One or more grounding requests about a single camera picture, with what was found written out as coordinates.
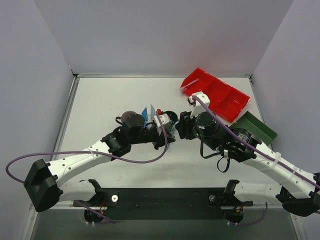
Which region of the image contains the dark green mug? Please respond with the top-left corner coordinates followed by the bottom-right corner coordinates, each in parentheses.
top-left (164, 110), bottom-right (179, 124)

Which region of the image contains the white orange-capped toothpaste tube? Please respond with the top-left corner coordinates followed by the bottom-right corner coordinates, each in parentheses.
top-left (150, 104), bottom-right (156, 117)

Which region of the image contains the blue toothpaste tube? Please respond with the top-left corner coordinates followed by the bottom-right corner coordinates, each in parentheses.
top-left (141, 107), bottom-right (149, 121)

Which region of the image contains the toothbrush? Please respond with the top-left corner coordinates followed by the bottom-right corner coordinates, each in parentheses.
top-left (166, 124), bottom-right (177, 152)

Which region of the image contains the purple cup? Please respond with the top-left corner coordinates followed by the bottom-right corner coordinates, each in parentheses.
top-left (115, 110), bottom-right (136, 125)

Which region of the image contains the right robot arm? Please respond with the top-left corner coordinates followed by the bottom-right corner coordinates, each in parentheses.
top-left (176, 111), bottom-right (320, 217)

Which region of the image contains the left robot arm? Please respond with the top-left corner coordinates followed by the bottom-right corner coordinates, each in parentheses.
top-left (23, 111), bottom-right (178, 212)

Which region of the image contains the red divided bin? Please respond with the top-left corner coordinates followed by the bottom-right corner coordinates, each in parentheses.
top-left (180, 68), bottom-right (250, 123)

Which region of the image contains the green bin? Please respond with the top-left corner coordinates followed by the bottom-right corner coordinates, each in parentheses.
top-left (230, 111), bottom-right (278, 145)

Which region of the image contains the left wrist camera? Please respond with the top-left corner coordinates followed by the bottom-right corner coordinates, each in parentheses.
top-left (154, 109), bottom-right (174, 136)

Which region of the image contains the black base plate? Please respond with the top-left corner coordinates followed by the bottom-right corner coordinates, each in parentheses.
top-left (73, 187), bottom-right (253, 221)

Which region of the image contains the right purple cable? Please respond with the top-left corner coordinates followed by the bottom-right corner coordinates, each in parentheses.
top-left (193, 96), bottom-right (320, 227)

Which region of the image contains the purple cable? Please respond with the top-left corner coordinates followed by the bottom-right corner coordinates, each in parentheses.
top-left (193, 96), bottom-right (320, 227)
top-left (5, 111), bottom-right (168, 223)

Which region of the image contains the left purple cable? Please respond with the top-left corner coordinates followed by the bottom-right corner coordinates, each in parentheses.
top-left (5, 111), bottom-right (168, 223)

